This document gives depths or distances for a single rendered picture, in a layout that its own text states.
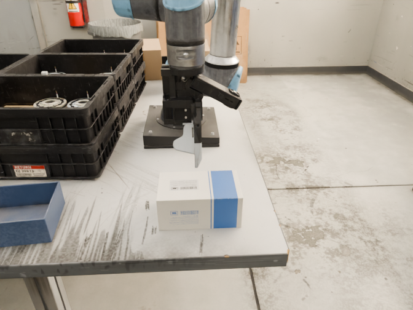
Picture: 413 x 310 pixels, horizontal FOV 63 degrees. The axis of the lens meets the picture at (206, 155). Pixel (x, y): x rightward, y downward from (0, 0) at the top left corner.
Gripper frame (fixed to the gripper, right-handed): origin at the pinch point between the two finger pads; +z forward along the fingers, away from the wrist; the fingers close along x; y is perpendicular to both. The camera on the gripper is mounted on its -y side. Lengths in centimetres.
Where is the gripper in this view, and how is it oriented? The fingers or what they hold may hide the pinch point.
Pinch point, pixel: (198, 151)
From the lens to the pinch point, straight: 78.0
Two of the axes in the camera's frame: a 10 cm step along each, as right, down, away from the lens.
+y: -10.0, 0.3, -0.4
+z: 0.1, 8.7, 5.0
